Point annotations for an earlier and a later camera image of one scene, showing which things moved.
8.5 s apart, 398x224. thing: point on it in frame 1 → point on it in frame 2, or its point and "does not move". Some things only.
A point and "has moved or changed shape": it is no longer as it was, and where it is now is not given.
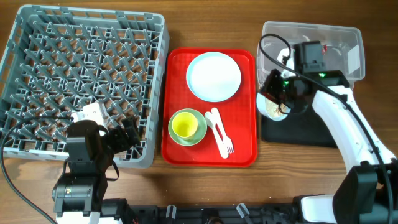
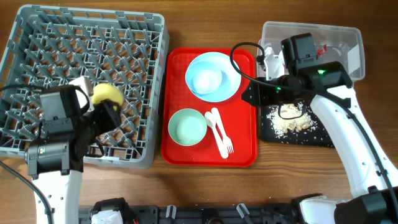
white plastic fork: (227, 140) does not move
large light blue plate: (213, 76) does not move
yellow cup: (185, 124) → (107, 91)
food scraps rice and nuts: (273, 108) has moved or changed shape
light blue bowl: (270, 108) → (206, 78)
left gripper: (123, 142) → (111, 119)
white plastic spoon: (210, 121) does not move
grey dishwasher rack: (59, 59) does not move
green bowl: (199, 135) does not move
